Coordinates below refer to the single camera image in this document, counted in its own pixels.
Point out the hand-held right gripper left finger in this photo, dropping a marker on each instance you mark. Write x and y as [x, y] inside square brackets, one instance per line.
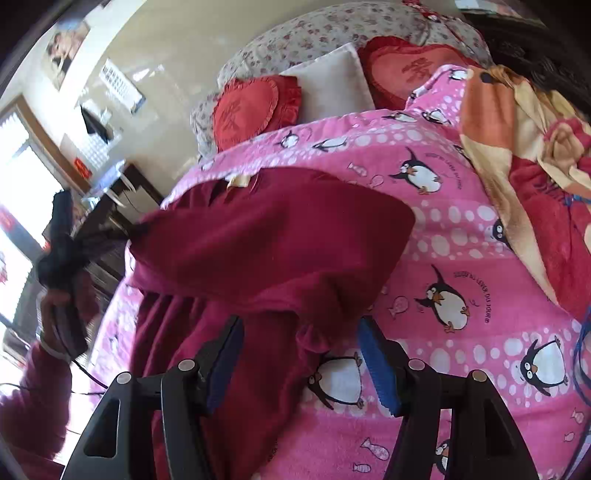
[226, 364]

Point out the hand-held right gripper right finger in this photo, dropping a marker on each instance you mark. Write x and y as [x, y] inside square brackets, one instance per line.
[376, 369]

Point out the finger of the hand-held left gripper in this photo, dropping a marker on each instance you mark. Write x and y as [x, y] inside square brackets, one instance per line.
[111, 234]

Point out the maroon knit garment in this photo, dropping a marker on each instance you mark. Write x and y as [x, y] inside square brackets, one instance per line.
[277, 230]

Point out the person's left forearm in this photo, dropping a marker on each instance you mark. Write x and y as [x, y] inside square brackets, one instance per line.
[32, 406]

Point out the person's left hand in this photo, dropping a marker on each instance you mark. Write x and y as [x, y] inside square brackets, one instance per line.
[85, 300]

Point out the dark wooden desk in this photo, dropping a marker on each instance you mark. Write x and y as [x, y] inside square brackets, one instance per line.
[138, 191]

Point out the white plastic bag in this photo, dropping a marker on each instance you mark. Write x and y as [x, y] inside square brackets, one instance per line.
[108, 181]

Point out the window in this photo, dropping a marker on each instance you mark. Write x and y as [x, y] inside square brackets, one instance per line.
[27, 175]

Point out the black hanging cloth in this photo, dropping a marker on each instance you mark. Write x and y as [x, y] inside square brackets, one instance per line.
[94, 122]

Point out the pink penguin print blanket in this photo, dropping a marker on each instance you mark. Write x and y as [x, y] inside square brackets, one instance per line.
[485, 323]

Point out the small floral pillow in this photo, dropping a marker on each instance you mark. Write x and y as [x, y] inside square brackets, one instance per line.
[203, 124]

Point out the red heart pillow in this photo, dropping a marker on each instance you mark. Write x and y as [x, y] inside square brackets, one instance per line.
[244, 110]
[406, 69]

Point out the white square pillow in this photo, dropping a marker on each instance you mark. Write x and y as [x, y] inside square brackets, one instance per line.
[332, 83]

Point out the orange and red blanket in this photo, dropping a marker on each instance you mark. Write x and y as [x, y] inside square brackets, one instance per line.
[489, 115]

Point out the large floral pillow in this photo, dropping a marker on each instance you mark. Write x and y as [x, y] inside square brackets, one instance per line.
[323, 27]

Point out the dark carved wooden headboard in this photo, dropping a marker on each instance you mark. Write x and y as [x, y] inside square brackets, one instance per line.
[531, 55]

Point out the red patterned cloth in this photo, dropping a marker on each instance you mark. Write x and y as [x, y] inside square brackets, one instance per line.
[422, 8]

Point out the red wall sign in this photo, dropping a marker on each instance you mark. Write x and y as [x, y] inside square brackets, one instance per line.
[83, 168]

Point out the wall calendar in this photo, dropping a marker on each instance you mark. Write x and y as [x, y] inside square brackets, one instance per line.
[121, 84]

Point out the wall poster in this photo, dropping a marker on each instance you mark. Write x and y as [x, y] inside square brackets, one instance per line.
[64, 50]

